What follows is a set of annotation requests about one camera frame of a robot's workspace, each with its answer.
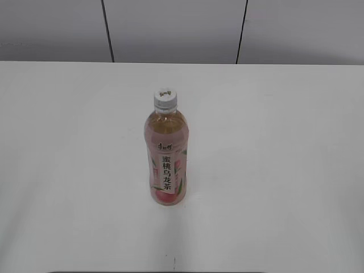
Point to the pink peach tea bottle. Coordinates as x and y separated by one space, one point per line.
166 136

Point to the white bottle cap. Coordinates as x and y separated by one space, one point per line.
165 99

